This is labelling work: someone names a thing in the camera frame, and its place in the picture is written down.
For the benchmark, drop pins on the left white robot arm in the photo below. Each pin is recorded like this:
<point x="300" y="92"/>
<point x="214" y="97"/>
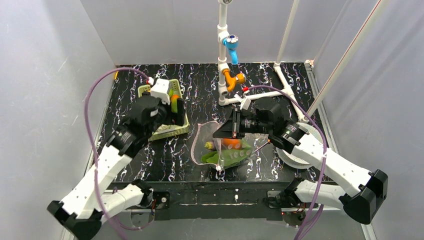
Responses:
<point x="83" y="211"/>

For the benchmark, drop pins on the orange green mango toy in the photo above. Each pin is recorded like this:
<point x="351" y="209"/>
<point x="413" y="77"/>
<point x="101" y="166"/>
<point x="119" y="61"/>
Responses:
<point x="174" y="103"/>

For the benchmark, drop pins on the clear zip top bag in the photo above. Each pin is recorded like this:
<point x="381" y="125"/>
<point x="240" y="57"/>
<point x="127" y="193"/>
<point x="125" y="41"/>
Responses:
<point x="204" y="133"/>

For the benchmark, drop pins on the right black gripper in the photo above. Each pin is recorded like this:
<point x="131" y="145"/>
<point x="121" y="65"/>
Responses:
<point x="236" y="123"/>

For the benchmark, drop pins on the orange toy fruit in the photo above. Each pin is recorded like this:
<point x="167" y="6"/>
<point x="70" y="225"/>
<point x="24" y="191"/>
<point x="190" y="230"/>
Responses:
<point x="231" y="143"/>

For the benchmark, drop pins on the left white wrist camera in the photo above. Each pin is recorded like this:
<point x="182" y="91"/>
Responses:
<point x="160" y="88"/>

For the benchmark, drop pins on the blue faucet valve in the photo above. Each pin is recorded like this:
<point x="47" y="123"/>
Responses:
<point x="231" y="44"/>

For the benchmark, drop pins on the yellow handled screwdriver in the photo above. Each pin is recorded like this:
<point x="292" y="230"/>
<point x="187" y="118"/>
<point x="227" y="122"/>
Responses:
<point x="260" y="147"/>

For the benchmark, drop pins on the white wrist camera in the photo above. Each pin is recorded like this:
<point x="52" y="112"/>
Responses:
<point x="243" y="100"/>
<point x="160" y="88"/>

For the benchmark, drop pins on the purple eggplant toy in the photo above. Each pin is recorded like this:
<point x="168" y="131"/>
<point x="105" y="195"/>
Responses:
<point x="210" y="145"/>

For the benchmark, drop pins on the orange faucet valve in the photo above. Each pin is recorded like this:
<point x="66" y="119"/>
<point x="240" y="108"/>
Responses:
<point x="232" y="81"/>

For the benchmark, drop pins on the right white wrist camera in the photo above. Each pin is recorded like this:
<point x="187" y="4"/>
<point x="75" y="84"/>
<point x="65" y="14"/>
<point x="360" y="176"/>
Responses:
<point x="243" y="100"/>

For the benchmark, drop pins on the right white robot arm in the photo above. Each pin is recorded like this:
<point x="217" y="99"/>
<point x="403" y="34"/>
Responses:
<point x="358" y="191"/>

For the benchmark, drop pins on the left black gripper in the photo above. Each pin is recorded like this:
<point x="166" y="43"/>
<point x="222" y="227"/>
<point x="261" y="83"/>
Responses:
<point x="178" y="110"/>

